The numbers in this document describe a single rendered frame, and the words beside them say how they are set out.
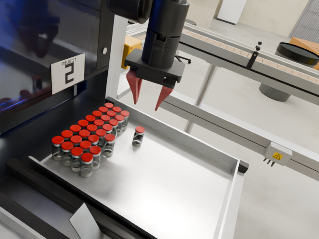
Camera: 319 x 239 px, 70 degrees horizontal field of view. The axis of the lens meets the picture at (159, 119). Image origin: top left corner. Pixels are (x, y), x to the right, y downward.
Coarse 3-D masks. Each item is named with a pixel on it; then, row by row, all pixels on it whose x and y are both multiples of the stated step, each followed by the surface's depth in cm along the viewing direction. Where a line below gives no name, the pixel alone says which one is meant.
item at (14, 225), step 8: (0, 208) 31; (0, 216) 32; (8, 216) 30; (0, 224) 32; (8, 224) 32; (16, 224) 31; (24, 224) 30; (0, 232) 32; (8, 232) 32; (16, 232) 32; (24, 232) 31; (32, 232) 30
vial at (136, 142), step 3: (135, 132) 50; (135, 135) 50; (138, 135) 50; (141, 135) 50; (135, 138) 50; (138, 138) 50; (141, 138) 50; (132, 141) 51; (135, 141) 50; (138, 141) 50; (141, 141) 51; (132, 144) 51; (135, 144) 51; (138, 144) 51
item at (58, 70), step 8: (80, 56) 44; (56, 64) 39; (64, 64) 41; (80, 64) 45; (56, 72) 40; (64, 72) 42; (80, 72) 46; (56, 80) 41; (64, 80) 43; (80, 80) 47; (56, 88) 42; (64, 88) 44
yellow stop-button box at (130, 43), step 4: (128, 36) 65; (128, 40) 62; (132, 40) 63; (136, 40) 64; (140, 40) 64; (124, 44) 60; (128, 44) 60; (132, 44) 61; (136, 44) 62; (140, 44) 64; (124, 48) 60; (128, 48) 60; (132, 48) 61; (140, 48) 65; (124, 52) 61; (128, 52) 60; (124, 56) 62; (124, 60) 62; (124, 68) 63; (128, 68) 64
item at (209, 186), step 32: (128, 128) 56; (160, 128) 56; (32, 160) 38; (128, 160) 48; (160, 160) 50; (192, 160) 52; (224, 160) 53; (96, 192) 40; (128, 192) 42; (160, 192) 43; (192, 192) 45; (224, 192) 47; (128, 224) 35; (160, 224) 38; (192, 224) 40
